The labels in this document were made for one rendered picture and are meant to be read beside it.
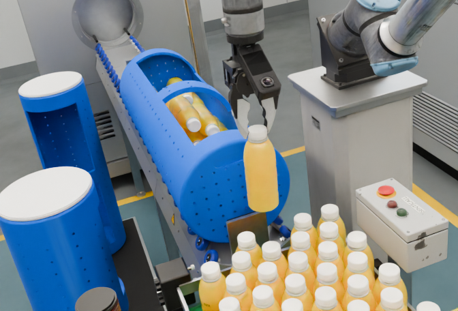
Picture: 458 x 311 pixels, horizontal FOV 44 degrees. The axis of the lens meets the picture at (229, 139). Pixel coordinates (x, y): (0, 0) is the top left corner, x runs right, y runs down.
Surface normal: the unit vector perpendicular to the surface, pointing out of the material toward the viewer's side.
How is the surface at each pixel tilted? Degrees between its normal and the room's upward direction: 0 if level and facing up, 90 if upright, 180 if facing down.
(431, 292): 0
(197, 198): 90
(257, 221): 90
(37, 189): 0
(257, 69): 32
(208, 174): 90
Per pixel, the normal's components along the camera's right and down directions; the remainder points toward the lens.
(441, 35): -0.94, 0.26
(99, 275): 0.81, 0.16
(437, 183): -0.14, -0.89
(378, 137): 0.32, 0.39
